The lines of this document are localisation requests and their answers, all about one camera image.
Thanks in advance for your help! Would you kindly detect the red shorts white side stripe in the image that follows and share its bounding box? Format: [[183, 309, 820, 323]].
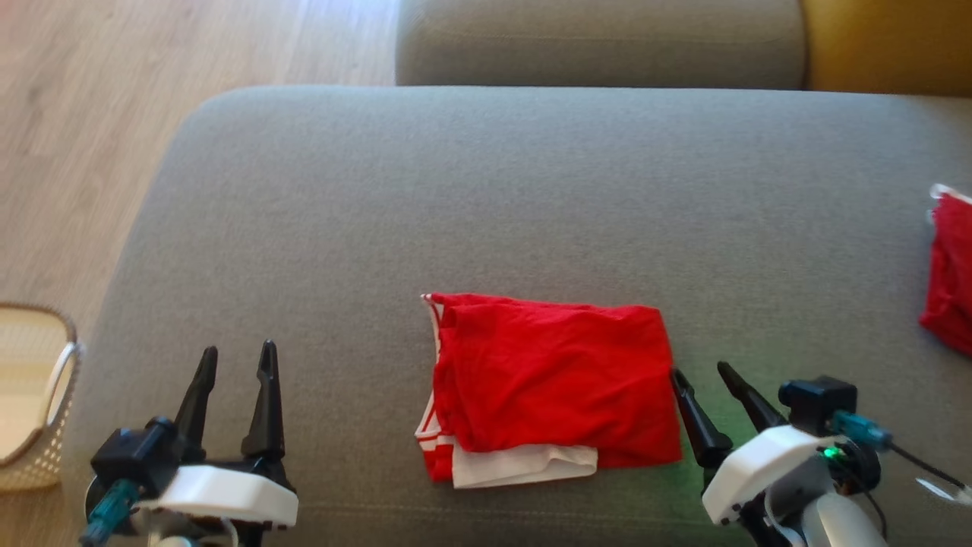
[[918, 184, 972, 359]]

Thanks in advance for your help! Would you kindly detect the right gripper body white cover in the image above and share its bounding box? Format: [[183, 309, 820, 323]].
[[702, 425, 840, 547]]

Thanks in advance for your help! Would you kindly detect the grey sofa seat cushion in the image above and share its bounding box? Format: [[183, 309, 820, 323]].
[[395, 0, 808, 89]]

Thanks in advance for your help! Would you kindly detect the large yellow sofa back cushion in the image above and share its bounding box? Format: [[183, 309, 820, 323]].
[[801, 0, 972, 98]]

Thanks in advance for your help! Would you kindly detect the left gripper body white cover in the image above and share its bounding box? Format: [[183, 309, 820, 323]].
[[137, 460, 298, 547]]

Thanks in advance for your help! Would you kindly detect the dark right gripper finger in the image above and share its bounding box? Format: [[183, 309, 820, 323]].
[[717, 363, 789, 432], [670, 369, 734, 468]]

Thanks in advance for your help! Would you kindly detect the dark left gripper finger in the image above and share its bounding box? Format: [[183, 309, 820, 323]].
[[241, 340, 286, 466], [173, 346, 219, 460]]

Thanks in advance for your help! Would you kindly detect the black cable teal connector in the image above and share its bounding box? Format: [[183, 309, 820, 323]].
[[832, 410, 969, 491], [79, 479, 142, 547]]

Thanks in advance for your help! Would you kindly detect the grey sofa seat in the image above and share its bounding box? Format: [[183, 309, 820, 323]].
[[61, 85, 972, 547]]

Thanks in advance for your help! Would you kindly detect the cream woven laundry basket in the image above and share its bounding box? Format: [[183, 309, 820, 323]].
[[0, 302, 84, 493]]

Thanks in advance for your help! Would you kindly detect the white cable label tag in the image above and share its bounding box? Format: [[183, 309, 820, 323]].
[[915, 475, 972, 507]]

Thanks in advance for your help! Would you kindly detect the red basketball jersey white trim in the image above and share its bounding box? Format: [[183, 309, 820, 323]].
[[414, 292, 684, 490]]

